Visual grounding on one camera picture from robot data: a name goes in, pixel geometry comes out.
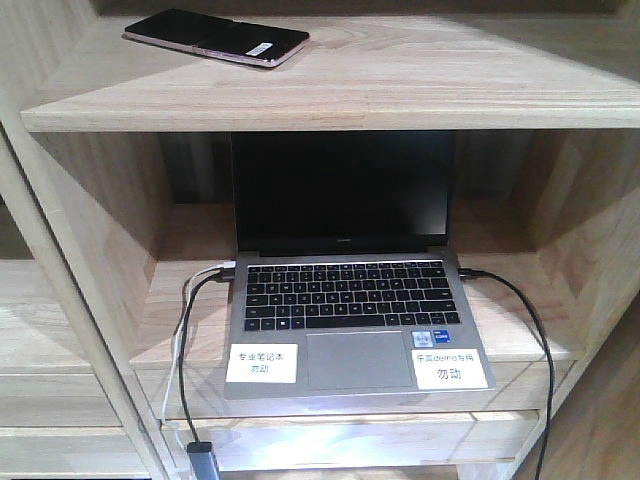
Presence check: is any black smartphone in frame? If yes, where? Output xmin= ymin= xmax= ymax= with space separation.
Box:
xmin=123 ymin=9 xmax=310 ymax=68

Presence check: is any wooden desk shelf unit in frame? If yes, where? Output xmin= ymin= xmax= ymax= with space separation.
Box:
xmin=1 ymin=1 xmax=639 ymax=479

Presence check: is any silver laptop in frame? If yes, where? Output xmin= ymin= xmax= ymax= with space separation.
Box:
xmin=225 ymin=130 xmax=495 ymax=400

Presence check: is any grey usb hub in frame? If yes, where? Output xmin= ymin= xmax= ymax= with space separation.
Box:
xmin=186 ymin=441 xmax=222 ymax=480

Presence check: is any white laptop cable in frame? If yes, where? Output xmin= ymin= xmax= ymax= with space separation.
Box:
xmin=162 ymin=259 xmax=237 ymax=461

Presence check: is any black left laptop cable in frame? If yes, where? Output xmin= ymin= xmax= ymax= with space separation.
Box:
xmin=177 ymin=269 xmax=236 ymax=444

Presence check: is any black laptop cable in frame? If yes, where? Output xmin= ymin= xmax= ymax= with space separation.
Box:
xmin=177 ymin=269 xmax=236 ymax=444
xmin=458 ymin=268 xmax=556 ymax=480

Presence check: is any black right laptop cable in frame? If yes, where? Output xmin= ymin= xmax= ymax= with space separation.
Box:
xmin=458 ymin=268 xmax=556 ymax=480

